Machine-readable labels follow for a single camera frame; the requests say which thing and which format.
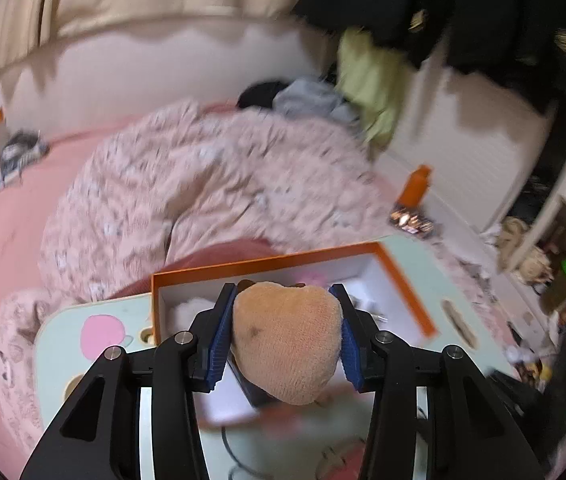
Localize black clothing on bed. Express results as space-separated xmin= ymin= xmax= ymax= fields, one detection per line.
xmin=236 ymin=79 xmax=290 ymax=110

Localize grey clothes pile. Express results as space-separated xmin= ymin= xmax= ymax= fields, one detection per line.
xmin=272 ymin=78 xmax=360 ymax=129

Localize mint cartoon lap table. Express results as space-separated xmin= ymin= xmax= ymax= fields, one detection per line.
xmin=34 ymin=235 xmax=511 ymax=479

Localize pink bed sheet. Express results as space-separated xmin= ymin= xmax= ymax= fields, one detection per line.
xmin=0 ymin=104 xmax=224 ymax=478

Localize tan plush bear toy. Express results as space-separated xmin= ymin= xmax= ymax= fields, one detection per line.
xmin=231 ymin=282 xmax=342 ymax=405

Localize yellow-green hanging garment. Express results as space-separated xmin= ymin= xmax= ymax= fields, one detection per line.
xmin=337 ymin=28 xmax=412 ymax=148

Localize orange water bottle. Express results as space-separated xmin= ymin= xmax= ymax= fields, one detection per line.
xmin=397 ymin=165 xmax=432 ymax=209

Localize black hanging jacket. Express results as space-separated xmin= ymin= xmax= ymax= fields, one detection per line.
xmin=292 ymin=0 xmax=566 ymax=113

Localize pink floral quilt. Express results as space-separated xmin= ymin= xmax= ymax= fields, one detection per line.
xmin=0 ymin=98 xmax=514 ymax=456

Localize striped folded clothes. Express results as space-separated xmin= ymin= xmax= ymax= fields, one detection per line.
xmin=0 ymin=130 xmax=50 ymax=191

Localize orange cardboard box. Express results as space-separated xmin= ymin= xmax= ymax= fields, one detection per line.
xmin=150 ymin=243 xmax=436 ymax=428

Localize white fluffy pouch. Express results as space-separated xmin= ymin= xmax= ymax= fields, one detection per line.
xmin=166 ymin=297 xmax=214 ymax=335

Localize dark printed card pack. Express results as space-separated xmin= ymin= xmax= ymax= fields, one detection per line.
xmin=389 ymin=204 xmax=436 ymax=238

